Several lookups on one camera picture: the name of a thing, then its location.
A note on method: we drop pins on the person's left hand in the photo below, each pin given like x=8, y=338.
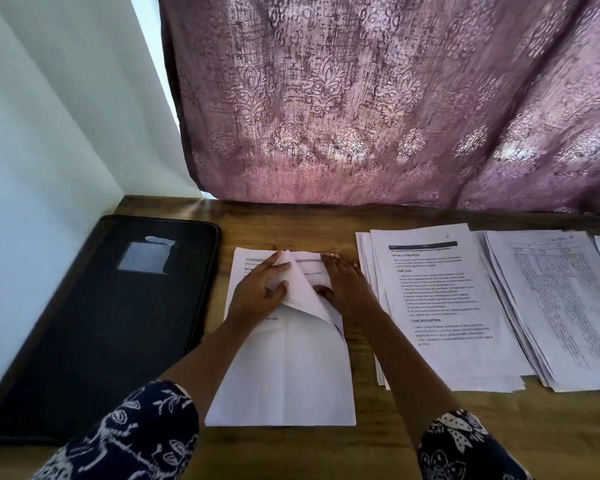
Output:
x=255, y=295

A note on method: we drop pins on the person's right hand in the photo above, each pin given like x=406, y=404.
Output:
x=348, y=287

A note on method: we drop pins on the stack of printed papers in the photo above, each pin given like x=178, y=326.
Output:
x=280, y=380

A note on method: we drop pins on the dark-header text paper pile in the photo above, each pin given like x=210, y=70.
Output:
x=450, y=305

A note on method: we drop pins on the black folder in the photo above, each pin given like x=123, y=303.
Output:
x=90, y=325

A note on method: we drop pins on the table-print paper pile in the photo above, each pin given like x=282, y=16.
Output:
x=560, y=305

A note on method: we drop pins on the person's right forearm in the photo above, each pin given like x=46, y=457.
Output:
x=410, y=380

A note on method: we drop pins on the pink patterned curtain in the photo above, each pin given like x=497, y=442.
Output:
x=400, y=95

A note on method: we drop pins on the white curtain lining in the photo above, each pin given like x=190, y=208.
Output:
x=80, y=85

